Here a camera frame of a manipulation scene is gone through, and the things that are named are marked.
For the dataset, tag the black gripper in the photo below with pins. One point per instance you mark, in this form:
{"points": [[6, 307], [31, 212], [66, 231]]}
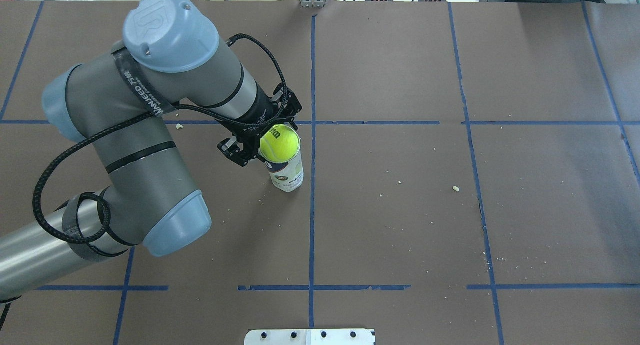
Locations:
{"points": [[261, 113]]}

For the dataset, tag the yellow Wilson tennis ball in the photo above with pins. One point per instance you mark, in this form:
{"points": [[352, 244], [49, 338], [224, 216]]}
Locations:
{"points": [[280, 144]]}

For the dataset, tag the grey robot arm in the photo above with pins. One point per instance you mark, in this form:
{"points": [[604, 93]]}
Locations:
{"points": [[171, 57]]}

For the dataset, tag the clear tennis ball can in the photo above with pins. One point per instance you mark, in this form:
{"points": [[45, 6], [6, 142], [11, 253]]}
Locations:
{"points": [[287, 176]]}

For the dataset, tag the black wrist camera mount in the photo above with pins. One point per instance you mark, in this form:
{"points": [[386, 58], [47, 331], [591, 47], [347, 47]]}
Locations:
{"points": [[235, 149]]}

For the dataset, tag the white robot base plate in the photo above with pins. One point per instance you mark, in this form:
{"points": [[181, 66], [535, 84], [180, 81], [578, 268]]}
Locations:
{"points": [[322, 336]]}

